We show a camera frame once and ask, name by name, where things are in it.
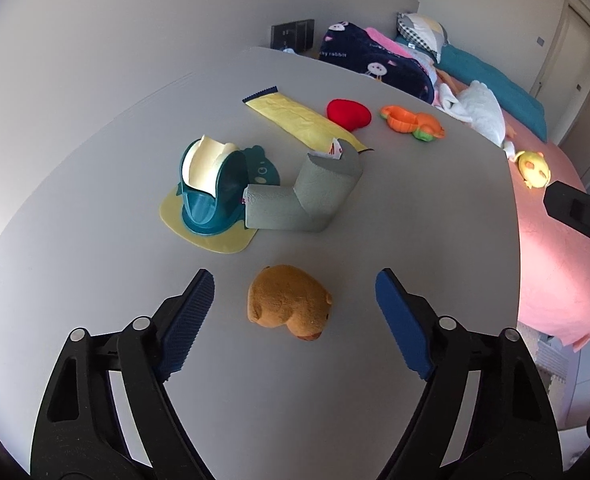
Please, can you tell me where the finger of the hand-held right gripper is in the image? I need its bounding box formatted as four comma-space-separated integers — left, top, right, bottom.
543, 180, 590, 260

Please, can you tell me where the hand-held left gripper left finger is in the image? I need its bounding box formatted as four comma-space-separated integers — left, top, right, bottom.
30, 268, 215, 480

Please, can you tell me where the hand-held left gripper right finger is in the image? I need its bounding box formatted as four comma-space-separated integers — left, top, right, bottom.
375, 267, 563, 480

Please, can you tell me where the brown plush toy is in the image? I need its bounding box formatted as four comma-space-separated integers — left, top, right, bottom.
246, 265, 334, 342

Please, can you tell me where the pink bed sheet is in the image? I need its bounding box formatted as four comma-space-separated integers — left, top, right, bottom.
435, 67, 590, 353

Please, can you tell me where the yellow duck plush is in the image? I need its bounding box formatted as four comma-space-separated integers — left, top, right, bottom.
517, 150, 552, 191

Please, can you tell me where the pale yellow cloth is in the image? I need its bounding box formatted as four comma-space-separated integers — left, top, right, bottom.
159, 187, 259, 255

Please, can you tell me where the teal tape dispenser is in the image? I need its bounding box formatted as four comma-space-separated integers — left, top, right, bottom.
177, 135, 282, 237

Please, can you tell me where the white cloth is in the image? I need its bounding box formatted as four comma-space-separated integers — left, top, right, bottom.
435, 80, 518, 161

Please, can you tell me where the grey foam floor mat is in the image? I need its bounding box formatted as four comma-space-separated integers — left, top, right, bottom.
522, 325, 568, 413

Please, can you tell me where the teal bedding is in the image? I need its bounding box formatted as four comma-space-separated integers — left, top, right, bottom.
395, 35, 548, 142

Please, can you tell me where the grey foam corner guard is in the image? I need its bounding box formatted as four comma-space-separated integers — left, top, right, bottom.
243, 151, 365, 233

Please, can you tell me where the beige door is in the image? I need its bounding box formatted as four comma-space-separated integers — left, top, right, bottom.
530, 0, 590, 201

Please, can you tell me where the white red wrapper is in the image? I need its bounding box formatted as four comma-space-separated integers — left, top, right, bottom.
320, 136, 346, 162

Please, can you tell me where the orange plastic toy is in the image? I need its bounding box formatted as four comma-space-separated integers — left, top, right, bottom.
379, 105, 446, 143

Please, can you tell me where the red plush heart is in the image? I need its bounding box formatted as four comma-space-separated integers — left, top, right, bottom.
326, 99, 372, 132

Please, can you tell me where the long yellow packet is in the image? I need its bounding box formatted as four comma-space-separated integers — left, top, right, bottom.
241, 85, 371, 153

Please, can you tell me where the checkered pillow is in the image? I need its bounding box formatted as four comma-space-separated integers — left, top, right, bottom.
396, 11, 450, 63

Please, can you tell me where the navy printed blanket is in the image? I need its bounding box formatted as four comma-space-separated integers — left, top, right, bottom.
317, 21, 436, 106

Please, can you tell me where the bright pink blanket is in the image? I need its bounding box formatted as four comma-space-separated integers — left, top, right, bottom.
365, 26, 416, 58

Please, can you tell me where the black wall socket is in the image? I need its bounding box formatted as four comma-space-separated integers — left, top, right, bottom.
270, 18, 316, 53

